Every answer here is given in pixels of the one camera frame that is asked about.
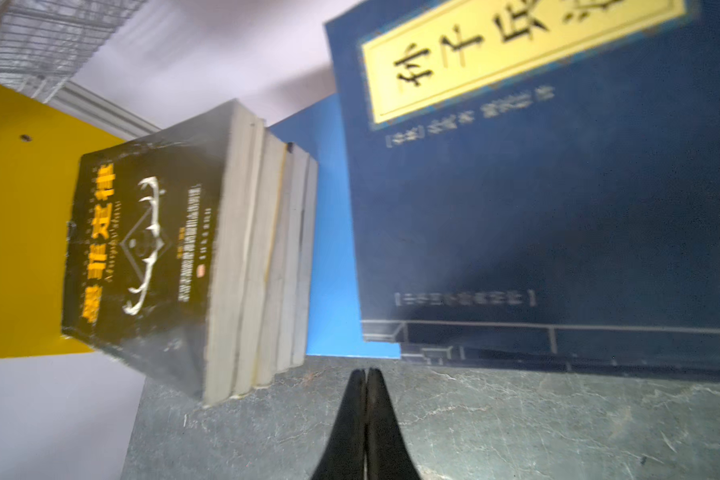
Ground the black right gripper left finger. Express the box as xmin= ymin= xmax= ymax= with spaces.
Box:
xmin=312 ymin=369 xmax=366 ymax=480

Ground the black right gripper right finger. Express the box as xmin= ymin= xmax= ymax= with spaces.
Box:
xmin=365 ymin=368 xmax=420 ymax=480

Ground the black book yellow title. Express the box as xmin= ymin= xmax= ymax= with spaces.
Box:
xmin=61 ymin=100 xmax=257 ymax=405

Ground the purple old man book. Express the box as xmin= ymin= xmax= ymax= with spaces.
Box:
xmin=276 ymin=150 xmax=318 ymax=372

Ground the navy book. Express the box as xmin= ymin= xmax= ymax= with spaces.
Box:
xmin=326 ymin=1 xmax=720 ymax=379

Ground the yellow pink blue bookshelf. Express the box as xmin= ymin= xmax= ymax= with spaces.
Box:
xmin=0 ymin=85 xmax=400 ymax=359

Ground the white wire rack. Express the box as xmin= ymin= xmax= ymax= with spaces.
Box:
xmin=0 ymin=0 xmax=144 ymax=103

